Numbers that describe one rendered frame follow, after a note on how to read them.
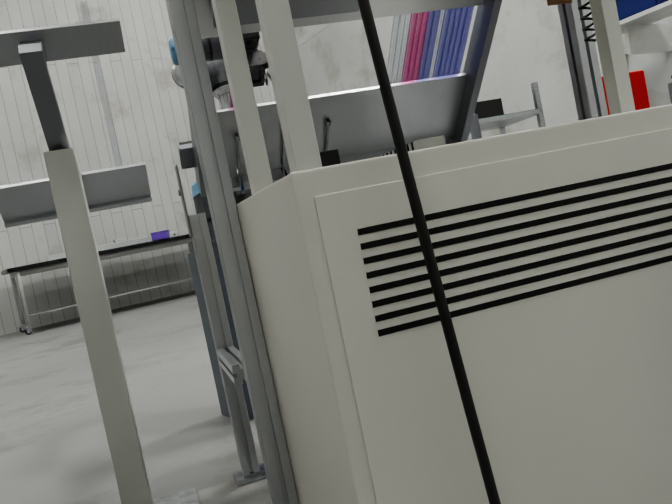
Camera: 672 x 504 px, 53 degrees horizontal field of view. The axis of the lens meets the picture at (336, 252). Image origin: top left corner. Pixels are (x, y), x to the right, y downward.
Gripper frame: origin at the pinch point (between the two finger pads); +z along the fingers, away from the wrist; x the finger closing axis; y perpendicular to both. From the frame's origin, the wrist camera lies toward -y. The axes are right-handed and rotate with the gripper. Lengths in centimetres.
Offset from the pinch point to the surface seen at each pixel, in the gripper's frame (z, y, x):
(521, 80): -264, 344, -355
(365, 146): 17.3, 5.1, -21.8
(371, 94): 13.3, -9.8, -21.8
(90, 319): 47, 6, 50
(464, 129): 20, 1, -47
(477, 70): 16, -16, -47
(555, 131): 72, -70, -12
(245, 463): 78, 37, 24
